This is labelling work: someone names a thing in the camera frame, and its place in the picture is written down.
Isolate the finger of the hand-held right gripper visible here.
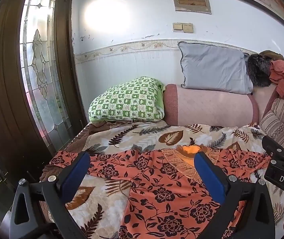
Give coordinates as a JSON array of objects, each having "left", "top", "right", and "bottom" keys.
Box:
[{"left": 262, "top": 135, "right": 284, "bottom": 166}]

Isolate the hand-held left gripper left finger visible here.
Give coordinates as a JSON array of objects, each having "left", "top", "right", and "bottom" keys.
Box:
[{"left": 9, "top": 151, "right": 91, "bottom": 239}]

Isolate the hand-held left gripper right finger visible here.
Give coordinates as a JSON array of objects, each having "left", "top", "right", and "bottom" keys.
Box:
[{"left": 194, "top": 151, "right": 276, "bottom": 239}]

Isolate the orange floral garment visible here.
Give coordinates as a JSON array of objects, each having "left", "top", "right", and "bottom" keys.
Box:
[{"left": 49, "top": 146, "right": 273, "bottom": 239}]

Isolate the striped cushion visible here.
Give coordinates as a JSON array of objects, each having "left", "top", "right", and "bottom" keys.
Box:
[{"left": 260, "top": 98, "right": 284, "bottom": 155}]

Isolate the brown bed cover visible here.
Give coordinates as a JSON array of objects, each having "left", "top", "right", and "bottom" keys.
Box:
[{"left": 40, "top": 121, "right": 114, "bottom": 182}]

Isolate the pink cloth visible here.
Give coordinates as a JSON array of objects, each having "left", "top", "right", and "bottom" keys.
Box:
[{"left": 253, "top": 68, "right": 284, "bottom": 125}]

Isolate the leaf print blanket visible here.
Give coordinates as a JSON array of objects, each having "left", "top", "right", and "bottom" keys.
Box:
[{"left": 40, "top": 122, "right": 284, "bottom": 239}]

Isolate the pink bolster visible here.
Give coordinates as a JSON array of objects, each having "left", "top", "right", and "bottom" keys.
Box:
[{"left": 163, "top": 83, "right": 259, "bottom": 128}]

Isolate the dark furry cloth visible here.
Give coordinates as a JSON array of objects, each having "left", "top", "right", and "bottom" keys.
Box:
[{"left": 245, "top": 53, "right": 273, "bottom": 88}]

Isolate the brown cloth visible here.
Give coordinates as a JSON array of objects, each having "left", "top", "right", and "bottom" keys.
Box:
[{"left": 259, "top": 50, "right": 284, "bottom": 62}]

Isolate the green checked pillow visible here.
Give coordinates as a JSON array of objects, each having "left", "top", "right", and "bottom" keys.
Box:
[{"left": 88, "top": 77, "right": 166, "bottom": 123}]

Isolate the grey pillow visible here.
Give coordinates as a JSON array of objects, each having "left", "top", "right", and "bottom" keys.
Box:
[{"left": 177, "top": 41, "right": 254, "bottom": 95}]

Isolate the brown wooden door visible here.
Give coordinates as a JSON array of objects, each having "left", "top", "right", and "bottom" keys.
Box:
[{"left": 0, "top": 0, "right": 89, "bottom": 206}]

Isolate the stained glass door panel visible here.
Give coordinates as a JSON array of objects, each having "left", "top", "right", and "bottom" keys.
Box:
[{"left": 20, "top": 0, "right": 72, "bottom": 149}]

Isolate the wall panel cover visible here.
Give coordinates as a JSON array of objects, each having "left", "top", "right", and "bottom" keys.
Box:
[{"left": 171, "top": 0, "right": 212, "bottom": 14}]

